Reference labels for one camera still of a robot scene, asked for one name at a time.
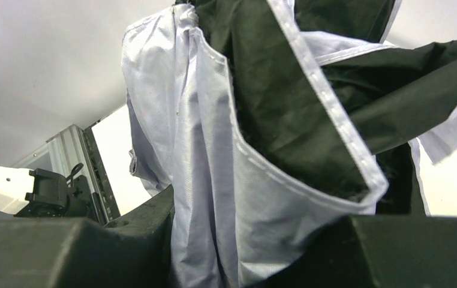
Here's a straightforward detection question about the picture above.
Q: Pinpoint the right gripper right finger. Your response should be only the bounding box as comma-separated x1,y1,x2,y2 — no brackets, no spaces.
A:
258,215,457,288

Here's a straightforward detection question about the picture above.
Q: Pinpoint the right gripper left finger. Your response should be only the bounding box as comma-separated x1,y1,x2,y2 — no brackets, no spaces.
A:
0,187,174,287

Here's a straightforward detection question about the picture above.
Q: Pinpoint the lilac folding umbrella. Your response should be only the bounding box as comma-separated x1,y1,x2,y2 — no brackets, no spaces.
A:
121,1,457,287

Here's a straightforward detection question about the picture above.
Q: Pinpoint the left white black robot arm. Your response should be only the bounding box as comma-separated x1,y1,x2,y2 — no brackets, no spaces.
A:
0,163,100,221

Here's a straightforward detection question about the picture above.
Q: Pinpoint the aluminium frame rail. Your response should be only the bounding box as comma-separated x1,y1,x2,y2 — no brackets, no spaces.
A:
14,125,121,226

